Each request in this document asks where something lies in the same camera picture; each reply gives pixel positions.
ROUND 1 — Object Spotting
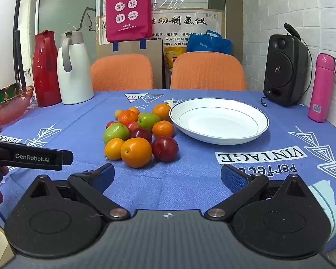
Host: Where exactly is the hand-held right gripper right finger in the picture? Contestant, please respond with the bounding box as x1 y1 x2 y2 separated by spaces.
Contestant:
204 164 311 221

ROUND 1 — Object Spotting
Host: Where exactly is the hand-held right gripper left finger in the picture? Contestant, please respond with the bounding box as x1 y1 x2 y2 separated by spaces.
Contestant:
25 163 131 221

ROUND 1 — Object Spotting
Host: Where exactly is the yellow orange plum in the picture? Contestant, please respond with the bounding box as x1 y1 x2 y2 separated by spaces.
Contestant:
104 138 125 161

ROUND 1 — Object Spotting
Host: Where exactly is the large orange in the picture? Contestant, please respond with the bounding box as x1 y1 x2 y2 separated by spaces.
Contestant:
121 137 153 169

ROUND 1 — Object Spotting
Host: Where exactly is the green apple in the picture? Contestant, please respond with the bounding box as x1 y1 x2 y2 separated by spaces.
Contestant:
137 113 161 132
103 122 130 144

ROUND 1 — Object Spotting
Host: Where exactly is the dark red plum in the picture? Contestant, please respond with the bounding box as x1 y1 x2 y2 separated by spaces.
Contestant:
151 136 179 162
129 128 153 143

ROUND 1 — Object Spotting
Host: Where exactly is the white plate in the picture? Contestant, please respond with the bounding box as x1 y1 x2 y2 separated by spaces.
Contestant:
169 98 270 145

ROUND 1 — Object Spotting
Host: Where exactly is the mandarin orange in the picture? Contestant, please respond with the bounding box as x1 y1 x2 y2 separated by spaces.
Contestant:
152 120 174 138
118 110 138 126

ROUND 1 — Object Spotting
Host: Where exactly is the medium orange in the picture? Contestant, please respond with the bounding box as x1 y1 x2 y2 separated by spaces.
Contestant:
152 104 172 121

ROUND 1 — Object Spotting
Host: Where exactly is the pink glass bowl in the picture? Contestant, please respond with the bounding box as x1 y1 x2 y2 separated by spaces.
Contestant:
0 83 35 124

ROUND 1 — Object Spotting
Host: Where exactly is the blue printed tablecloth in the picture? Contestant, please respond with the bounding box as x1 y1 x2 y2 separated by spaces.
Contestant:
0 89 336 255

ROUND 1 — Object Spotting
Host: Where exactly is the green gold packet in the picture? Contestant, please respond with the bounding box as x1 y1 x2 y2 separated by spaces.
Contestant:
0 83 21 105

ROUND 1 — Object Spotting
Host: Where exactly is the white thermos jug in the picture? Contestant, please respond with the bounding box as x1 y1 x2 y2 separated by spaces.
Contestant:
57 30 95 105

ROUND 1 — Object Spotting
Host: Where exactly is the red thermos jug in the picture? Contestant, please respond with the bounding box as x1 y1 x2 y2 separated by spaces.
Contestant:
32 30 62 107

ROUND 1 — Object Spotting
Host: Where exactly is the orange chair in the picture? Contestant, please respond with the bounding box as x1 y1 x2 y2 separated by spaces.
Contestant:
170 52 247 91
90 54 154 92

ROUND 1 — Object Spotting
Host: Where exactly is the black pole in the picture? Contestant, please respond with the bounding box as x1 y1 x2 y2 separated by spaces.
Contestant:
13 30 27 88

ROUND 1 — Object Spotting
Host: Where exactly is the black speaker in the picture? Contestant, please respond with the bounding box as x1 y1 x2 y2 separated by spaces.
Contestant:
263 34 309 107

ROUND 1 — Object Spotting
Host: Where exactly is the pink thermos bottle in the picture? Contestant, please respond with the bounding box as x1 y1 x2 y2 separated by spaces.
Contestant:
308 52 336 123

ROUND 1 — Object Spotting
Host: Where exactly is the brown paper bag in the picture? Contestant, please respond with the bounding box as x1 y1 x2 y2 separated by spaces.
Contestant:
97 39 163 89

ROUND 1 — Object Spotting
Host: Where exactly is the blue tote bag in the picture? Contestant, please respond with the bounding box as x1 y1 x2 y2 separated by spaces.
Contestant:
186 30 232 56

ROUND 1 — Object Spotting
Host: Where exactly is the yellow plastic bag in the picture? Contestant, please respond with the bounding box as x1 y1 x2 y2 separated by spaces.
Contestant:
164 46 189 69

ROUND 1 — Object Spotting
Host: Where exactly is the pink tote bag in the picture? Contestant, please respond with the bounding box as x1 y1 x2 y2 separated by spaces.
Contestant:
105 0 152 42

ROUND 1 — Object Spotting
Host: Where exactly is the black clip microphone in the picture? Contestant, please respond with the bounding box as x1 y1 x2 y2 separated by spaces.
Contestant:
283 23 301 37

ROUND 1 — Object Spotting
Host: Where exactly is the white calligraphy poster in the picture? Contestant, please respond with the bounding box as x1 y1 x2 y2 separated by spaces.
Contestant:
96 9 226 56

